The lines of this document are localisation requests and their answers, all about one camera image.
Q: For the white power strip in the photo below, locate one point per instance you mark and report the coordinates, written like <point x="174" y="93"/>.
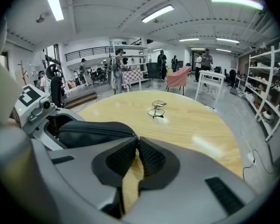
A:
<point x="251" y="157"/>

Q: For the wooden steps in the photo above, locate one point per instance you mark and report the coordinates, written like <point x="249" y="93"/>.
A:
<point x="81" y="99"/>

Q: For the table with checkered cloth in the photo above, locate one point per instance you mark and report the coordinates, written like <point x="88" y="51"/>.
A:
<point x="131" y="76"/>

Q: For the pink armchair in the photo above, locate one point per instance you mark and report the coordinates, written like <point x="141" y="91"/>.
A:
<point x="177" y="77"/>

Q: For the ceiling tube light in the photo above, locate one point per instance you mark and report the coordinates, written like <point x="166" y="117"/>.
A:
<point x="235" y="0"/>
<point x="157" y="13"/>
<point x="53" y="3"/>

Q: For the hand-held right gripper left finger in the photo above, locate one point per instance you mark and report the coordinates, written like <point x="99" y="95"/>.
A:
<point x="72" y="183"/>

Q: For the white rectangular table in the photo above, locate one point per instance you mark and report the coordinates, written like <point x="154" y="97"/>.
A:
<point x="212" y="74"/>

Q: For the white metal shelving unit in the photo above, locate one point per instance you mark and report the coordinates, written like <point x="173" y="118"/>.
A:
<point x="272" y="78"/>
<point x="130" y="46"/>

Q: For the round wooden table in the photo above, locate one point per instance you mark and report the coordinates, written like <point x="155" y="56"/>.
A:
<point x="189" y="125"/>

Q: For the black mesh office chair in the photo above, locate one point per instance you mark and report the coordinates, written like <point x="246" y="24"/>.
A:
<point x="56" y="90"/>

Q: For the wooden coat rack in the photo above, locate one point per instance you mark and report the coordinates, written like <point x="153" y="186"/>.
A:
<point x="23" y="74"/>

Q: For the person's light shirt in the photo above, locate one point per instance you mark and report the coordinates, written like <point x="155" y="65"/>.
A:
<point x="2" y="90"/>

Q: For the black glasses case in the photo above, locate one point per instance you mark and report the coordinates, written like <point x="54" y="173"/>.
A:
<point x="95" y="134"/>

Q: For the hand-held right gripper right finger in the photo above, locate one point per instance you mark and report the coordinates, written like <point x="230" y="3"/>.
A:
<point x="189" y="195"/>

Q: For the black folding chair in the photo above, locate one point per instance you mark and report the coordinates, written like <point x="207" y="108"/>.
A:
<point x="153" y="70"/>

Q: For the thin-framed eyeglasses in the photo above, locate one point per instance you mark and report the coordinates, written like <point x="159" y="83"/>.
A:
<point x="156" y="112"/>

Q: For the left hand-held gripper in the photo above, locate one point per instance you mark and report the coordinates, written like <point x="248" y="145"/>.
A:
<point x="30" y="97"/>

